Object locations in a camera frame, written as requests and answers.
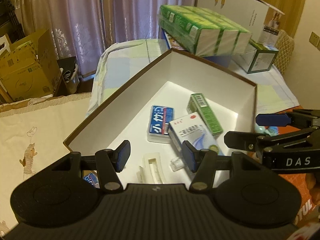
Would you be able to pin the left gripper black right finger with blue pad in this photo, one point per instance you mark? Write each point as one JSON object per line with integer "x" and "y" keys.
{"x": 203, "y": 164}

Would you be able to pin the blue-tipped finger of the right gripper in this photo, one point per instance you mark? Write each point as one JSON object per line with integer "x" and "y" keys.
{"x": 298, "y": 118}

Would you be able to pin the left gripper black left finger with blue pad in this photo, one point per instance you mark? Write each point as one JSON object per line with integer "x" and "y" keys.
{"x": 110, "y": 162}

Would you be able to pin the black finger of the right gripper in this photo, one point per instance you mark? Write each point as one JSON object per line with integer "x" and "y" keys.
{"x": 244, "y": 141}

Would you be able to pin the mint handheld fan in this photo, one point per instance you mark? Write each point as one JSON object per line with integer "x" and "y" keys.
{"x": 270, "y": 130}

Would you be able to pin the white red medicine box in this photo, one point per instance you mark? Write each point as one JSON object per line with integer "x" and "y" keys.
{"x": 192, "y": 128}

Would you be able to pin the green white medicine box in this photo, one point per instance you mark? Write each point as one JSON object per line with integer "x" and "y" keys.
{"x": 198, "y": 103}

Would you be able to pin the blue dental floss pick box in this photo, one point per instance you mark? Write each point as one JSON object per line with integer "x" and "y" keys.
{"x": 160, "y": 117}

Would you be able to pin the person's right hand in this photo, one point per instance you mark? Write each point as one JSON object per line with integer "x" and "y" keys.
{"x": 311, "y": 183}

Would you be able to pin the white plastic tray insert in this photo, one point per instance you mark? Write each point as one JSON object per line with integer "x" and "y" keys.
{"x": 151, "y": 171}

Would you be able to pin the red blueprint desk mat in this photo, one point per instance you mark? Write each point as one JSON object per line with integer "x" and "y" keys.
{"x": 309, "y": 208}

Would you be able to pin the brown cardboard box white inside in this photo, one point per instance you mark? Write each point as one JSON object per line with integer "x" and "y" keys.
{"x": 168, "y": 81}

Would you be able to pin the beige quilted chair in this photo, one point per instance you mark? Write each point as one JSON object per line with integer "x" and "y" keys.
{"x": 285, "y": 45}

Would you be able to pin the green white carton box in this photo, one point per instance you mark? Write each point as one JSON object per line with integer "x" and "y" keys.
{"x": 256, "y": 58}

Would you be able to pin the beige embroidered table cloth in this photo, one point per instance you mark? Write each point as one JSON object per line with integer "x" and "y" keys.
{"x": 32, "y": 135}

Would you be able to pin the checked pale cloth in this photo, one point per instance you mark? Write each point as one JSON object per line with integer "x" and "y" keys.
{"x": 121, "y": 61}

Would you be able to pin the tall white open carton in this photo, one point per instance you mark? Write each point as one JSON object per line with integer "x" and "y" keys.
{"x": 264, "y": 23}

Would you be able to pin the green white tissue pack bundle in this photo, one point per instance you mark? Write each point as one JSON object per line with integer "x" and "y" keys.
{"x": 203, "y": 32}

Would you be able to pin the brown cardboard shipping box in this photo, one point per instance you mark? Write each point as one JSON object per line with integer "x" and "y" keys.
{"x": 30, "y": 70}

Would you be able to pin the blue flat box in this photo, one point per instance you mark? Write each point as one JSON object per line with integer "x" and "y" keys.
{"x": 170, "y": 42}

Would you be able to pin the purple curtain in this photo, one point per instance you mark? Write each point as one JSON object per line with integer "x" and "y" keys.
{"x": 86, "y": 28}

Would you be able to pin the white wooden chair back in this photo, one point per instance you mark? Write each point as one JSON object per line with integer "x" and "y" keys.
{"x": 5, "y": 44}

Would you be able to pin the black folding ladder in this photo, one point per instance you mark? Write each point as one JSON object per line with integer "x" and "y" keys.
{"x": 9, "y": 22}

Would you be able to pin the wall power sockets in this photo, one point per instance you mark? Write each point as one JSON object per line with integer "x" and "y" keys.
{"x": 314, "y": 39}

